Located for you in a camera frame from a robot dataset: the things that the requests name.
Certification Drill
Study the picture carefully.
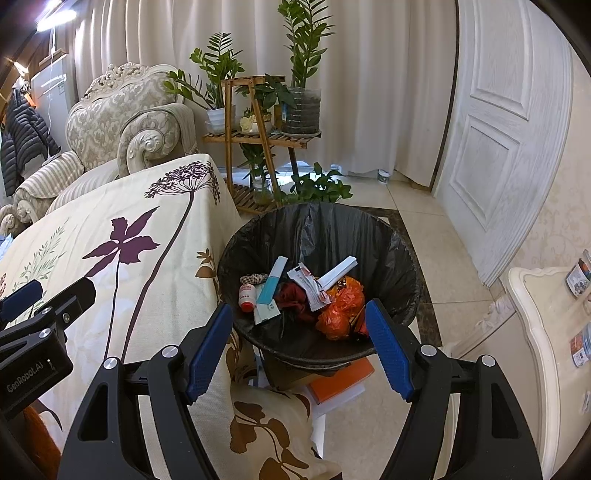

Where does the orange plastic bag ball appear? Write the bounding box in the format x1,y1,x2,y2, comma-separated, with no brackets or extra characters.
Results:
315,276,368,341

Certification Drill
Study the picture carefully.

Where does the small white yogurt bottle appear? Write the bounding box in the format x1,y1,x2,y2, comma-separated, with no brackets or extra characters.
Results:
238,284,257,313

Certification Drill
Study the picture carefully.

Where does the white teal paper box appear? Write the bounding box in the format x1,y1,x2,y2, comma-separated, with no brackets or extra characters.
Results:
256,256,287,305

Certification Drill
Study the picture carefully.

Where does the checkered twine bundle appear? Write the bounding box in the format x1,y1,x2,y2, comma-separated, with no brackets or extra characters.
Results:
239,274,269,286

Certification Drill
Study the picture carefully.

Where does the white red snack packet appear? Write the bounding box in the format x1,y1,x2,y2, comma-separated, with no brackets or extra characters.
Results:
287,263,331,312

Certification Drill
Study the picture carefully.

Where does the white green tube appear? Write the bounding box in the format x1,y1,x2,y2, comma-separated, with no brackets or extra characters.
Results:
318,256,358,291

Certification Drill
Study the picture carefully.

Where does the dark red scrunchie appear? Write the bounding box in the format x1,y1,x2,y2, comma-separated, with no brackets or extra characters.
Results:
274,282,315,322

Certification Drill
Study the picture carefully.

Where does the black lined trash bin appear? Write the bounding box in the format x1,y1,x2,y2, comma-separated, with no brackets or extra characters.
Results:
216,201,423,370

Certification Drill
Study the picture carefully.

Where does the orange book under bin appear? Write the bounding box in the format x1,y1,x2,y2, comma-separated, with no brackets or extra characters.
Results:
308,358,375,404

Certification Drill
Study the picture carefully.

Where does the floral cream tablecloth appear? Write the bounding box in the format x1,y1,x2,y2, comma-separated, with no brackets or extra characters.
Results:
1,154,342,479

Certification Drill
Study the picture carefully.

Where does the cream side table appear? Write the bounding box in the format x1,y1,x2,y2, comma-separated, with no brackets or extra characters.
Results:
503,267,590,479

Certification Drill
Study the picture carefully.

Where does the black puffer jacket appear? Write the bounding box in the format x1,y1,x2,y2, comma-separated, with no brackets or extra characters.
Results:
1,88,61,196

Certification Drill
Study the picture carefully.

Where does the ornate cream armchair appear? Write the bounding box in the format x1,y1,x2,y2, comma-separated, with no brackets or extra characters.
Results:
1,62,197,237

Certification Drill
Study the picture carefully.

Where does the low green floor plant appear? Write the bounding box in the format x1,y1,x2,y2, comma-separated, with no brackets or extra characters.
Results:
279,162,353,205

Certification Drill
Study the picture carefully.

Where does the white air conditioner unit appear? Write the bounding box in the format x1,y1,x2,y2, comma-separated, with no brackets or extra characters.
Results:
31,54,77,151

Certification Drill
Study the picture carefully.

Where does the wooden plant stand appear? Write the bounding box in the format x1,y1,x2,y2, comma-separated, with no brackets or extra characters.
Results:
202,76,322,215

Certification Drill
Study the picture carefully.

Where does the small yellow flower pot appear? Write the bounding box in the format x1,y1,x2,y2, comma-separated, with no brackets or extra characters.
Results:
238,114,273,136

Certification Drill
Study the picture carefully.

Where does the white curtain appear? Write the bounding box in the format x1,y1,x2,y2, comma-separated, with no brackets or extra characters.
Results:
58,1,457,186

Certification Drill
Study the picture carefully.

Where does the plant in white pot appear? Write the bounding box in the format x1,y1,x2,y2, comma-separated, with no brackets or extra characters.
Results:
163,32,245,134

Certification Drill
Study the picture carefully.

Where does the tall plant in dark pot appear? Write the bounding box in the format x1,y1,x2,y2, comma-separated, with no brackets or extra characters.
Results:
277,0,334,137

